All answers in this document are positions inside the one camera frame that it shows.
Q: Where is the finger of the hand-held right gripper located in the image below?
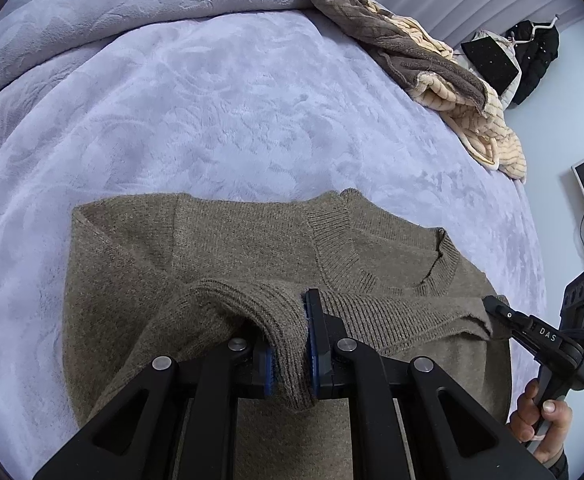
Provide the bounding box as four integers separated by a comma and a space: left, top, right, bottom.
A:
481, 295, 538, 342

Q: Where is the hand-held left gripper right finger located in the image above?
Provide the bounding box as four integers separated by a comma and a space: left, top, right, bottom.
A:
301, 288, 555, 480

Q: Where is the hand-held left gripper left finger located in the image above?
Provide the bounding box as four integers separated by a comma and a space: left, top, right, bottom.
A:
32, 331, 277, 480

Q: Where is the brown knit sweater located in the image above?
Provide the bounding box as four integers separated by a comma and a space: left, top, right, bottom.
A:
63, 188, 513, 480

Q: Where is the person's right forearm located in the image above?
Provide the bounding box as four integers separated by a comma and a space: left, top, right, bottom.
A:
546, 452, 570, 480

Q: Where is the white clothes hanger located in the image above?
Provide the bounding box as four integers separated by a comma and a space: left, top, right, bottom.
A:
508, 14, 558, 44

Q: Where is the person's right hand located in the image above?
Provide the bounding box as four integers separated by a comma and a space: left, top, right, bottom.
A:
508, 378, 573, 464

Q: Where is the cream striped garment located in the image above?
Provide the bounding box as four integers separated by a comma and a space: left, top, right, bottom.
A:
369, 0, 528, 184

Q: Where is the pale grey garment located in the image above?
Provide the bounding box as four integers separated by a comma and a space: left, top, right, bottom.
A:
453, 29, 523, 111

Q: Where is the black glitter cloth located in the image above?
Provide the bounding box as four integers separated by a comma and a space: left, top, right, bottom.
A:
460, 37, 520, 97

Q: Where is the black puffer jacket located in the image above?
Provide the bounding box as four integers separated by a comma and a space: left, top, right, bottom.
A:
503, 20, 560, 107

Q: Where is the lavender embossed bed cover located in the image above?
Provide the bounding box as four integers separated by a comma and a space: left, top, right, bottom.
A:
0, 7, 547, 441

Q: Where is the brown fleece garment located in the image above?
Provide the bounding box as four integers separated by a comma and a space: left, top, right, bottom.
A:
297, 0, 493, 117

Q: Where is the lavender plush comforter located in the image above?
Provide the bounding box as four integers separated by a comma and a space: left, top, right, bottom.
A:
0, 0, 363, 117

